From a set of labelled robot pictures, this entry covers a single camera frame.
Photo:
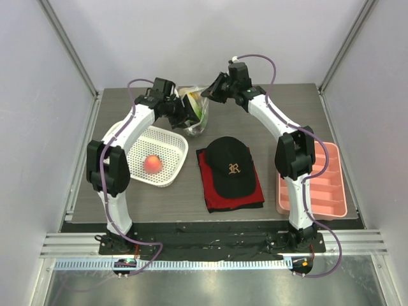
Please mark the left aluminium frame post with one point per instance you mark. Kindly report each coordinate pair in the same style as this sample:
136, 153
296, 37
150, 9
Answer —
63, 37

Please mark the white slotted cable duct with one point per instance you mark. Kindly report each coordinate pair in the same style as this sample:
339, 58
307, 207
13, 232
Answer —
127, 264

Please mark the clear zip top bag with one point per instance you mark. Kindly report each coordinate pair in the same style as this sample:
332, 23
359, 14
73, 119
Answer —
197, 129

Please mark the aluminium front rail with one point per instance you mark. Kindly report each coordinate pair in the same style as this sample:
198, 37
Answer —
66, 245

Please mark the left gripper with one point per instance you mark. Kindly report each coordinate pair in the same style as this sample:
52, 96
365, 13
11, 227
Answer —
185, 113

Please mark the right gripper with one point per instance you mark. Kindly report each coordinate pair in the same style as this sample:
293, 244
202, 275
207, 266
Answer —
218, 86

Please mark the pink divided organizer tray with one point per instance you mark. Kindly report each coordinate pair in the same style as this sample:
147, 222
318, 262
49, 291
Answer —
328, 197

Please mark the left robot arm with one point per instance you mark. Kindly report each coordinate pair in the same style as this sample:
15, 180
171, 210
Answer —
107, 168

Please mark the fake red peach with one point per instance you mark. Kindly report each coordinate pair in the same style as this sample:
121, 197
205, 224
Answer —
152, 164

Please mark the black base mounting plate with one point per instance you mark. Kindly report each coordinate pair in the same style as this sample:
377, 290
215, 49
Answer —
224, 241

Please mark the white perforated plastic basket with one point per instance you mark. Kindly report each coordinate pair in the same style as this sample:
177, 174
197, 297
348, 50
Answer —
169, 147

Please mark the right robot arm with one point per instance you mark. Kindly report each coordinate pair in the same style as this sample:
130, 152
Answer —
295, 153

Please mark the red folded cloth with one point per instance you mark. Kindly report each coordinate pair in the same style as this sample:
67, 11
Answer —
216, 203

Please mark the aluminium frame post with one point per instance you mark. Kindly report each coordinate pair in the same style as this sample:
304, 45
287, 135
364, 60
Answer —
356, 26
63, 37

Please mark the fake green cabbage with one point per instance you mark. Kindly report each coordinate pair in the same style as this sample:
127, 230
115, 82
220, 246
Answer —
194, 103

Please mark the black baseball cap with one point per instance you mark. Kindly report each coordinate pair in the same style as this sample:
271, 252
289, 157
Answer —
232, 167

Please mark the right aluminium frame post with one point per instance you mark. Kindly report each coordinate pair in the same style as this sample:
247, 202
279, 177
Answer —
356, 26

